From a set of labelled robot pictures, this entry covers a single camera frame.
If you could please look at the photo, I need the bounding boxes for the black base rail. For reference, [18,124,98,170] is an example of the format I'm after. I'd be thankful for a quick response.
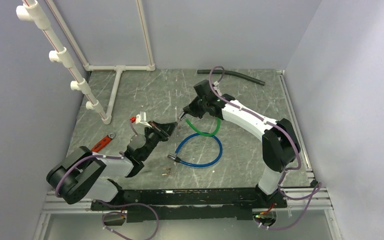
[90,187,287,223]

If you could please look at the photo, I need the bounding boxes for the white PVC pipe frame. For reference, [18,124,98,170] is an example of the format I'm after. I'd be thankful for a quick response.
[16,0,156,125]

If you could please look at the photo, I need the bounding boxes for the aluminium extrusion frame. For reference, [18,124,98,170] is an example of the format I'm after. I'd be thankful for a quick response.
[32,69,345,240]

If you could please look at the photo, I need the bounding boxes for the blue cable lock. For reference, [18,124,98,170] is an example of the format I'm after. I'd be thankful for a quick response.
[167,133,224,169]

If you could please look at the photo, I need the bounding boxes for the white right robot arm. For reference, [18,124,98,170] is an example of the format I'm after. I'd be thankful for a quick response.
[179,80,301,208]

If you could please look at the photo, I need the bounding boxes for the green cable lock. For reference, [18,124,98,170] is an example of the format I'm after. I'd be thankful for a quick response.
[184,116,222,138]

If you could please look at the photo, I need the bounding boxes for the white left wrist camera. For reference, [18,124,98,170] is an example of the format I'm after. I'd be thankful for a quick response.
[130,111,151,127]

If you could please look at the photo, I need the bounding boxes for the red handled adjustable wrench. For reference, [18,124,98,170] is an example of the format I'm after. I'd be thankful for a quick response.
[91,132,116,153]

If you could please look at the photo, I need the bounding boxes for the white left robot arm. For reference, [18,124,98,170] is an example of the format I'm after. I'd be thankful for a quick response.
[46,120,178,210]

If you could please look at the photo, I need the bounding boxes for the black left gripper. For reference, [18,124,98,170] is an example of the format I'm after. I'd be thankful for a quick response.
[141,120,178,161]

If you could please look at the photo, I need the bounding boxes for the black foam tube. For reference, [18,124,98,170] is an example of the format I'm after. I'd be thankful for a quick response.
[212,70,266,86]

